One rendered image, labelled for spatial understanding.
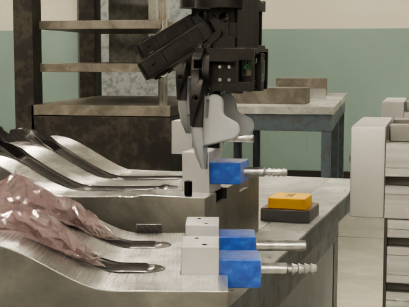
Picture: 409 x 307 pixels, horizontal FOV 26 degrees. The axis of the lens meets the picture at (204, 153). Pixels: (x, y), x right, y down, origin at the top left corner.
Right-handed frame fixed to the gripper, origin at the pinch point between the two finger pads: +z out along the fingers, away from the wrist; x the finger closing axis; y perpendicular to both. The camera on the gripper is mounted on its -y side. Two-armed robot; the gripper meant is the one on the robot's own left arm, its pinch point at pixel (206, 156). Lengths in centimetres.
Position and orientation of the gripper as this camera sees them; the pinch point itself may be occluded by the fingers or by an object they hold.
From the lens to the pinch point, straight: 114.0
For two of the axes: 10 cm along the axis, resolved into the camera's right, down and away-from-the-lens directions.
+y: 9.5, 0.5, -3.1
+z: -0.1, 9.9, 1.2
